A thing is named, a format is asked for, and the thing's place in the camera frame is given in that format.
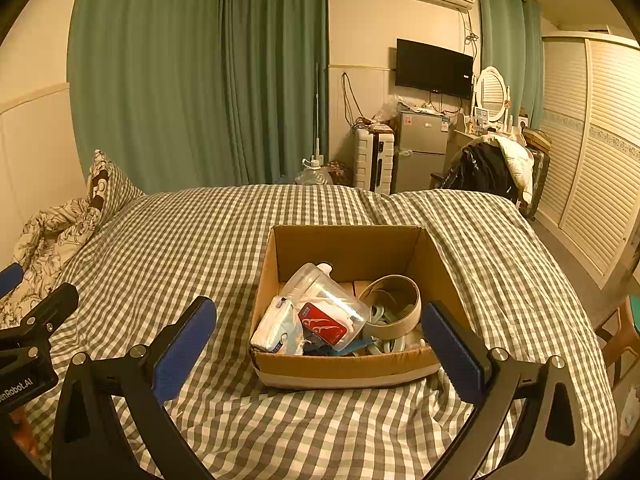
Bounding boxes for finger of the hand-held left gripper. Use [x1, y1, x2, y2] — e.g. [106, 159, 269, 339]
[0, 262, 25, 299]
[0, 283, 80, 349]

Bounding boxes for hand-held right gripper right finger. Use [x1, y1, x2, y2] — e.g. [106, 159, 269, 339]
[420, 300, 586, 480]

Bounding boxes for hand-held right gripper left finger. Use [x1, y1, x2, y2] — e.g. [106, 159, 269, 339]
[50, 296, 219, 480]

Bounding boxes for beige tape roll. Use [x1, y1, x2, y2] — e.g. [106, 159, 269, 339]
[357, 274, 423, 342]

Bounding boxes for white and blue tissue packet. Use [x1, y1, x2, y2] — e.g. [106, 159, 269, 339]
[249, 295, 305, 357]

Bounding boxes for clear plastic floss pick container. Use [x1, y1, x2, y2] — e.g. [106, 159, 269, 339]
[279, 262, 372, 352]

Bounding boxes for cardboard box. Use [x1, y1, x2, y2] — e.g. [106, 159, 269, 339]
[248, 224, 474, 391]

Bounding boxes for floral quilt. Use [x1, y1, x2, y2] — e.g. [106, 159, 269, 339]
[0, 197, 102, 317]

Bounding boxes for checkered bed sheet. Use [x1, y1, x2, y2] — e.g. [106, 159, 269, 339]
[24, 182, 619, 480]

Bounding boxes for floral pillow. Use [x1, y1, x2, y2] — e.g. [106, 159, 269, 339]
[87, 149, 146, 231]

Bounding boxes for wooden chair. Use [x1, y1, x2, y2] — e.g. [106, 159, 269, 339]
[594, 294, 640, 391]

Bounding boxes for grey small fridge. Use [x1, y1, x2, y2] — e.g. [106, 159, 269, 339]
[392, 109, 451, 195]

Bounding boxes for white padded jacket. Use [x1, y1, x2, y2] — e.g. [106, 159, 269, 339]
[482, 134, 535, 206]

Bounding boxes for white suitcase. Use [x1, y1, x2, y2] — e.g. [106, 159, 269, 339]
[352, 127, 396, 194]

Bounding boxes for large clear water jug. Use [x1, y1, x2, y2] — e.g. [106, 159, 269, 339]
[294, 158, 334, 187]

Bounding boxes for white louvred wardrobe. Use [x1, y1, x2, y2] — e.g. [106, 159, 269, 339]
[534, 32, 640, 289]

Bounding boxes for wide green curtain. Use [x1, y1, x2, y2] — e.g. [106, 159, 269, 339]
[67, 0, 331, 197]

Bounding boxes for white oval vanity mirror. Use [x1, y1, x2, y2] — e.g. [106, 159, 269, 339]
[473, 65, 509, 124]

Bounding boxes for white mop pole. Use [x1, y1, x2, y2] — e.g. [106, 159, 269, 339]
[312, 62, 324, 161]

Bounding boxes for narrow green window curtain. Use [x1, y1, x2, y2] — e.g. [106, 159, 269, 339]
[477, 0, 546, 134]

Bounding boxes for black wall television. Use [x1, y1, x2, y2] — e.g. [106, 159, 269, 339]
[395, 38, 475, 101]

